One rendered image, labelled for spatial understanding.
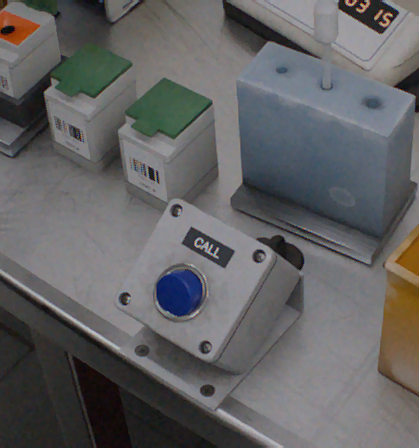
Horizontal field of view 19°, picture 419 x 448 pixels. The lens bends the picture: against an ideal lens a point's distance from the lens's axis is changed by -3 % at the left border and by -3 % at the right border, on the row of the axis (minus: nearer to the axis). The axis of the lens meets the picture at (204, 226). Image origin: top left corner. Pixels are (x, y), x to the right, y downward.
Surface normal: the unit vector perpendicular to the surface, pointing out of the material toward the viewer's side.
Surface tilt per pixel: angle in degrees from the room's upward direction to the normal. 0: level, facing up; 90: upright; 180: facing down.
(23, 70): 90
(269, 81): 0
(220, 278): 30
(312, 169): 90
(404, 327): 90
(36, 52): 90
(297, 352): 0
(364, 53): 25
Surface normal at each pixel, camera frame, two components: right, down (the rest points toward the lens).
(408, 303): -0.65, 0.60
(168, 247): -0.36, -0.26
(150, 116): -0.06, -0.65
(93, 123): 0.79, 0.44
